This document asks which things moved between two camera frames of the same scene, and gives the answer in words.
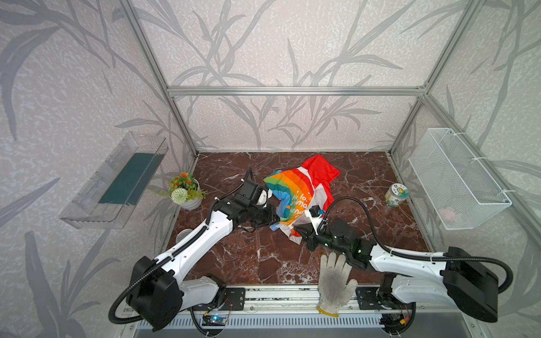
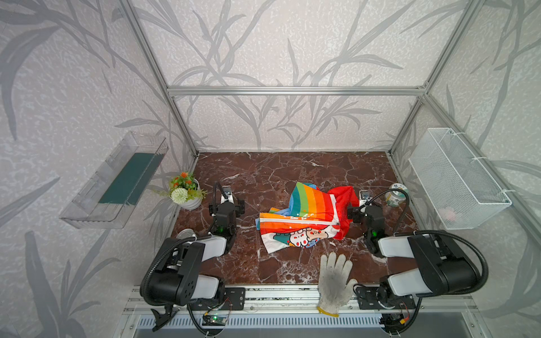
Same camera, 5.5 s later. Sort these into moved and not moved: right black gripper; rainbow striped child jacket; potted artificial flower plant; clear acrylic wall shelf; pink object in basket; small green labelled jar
Moved: right black gripper; rainbow striped child jacket
Not moved: small green labelled jar; pink object in basket; potted artificial flower plant; clear acrylic wall shelf
